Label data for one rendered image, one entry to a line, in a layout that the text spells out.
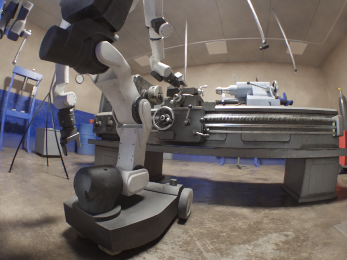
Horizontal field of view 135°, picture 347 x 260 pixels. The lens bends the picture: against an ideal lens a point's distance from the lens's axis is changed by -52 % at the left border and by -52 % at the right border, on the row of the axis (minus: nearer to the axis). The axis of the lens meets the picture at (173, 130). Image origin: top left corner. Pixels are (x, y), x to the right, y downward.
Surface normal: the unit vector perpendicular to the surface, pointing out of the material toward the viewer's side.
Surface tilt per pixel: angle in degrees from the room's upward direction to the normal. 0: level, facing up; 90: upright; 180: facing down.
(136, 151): 90
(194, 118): 90
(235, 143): 90
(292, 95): 90
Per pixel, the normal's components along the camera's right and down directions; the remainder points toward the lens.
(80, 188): -0.27, -0.29
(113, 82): -0.22, 0.76
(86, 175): -0.11, -0.57
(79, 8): -0.15, 0.33
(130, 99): 0.95, 0.03
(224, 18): -0.06, 0.99
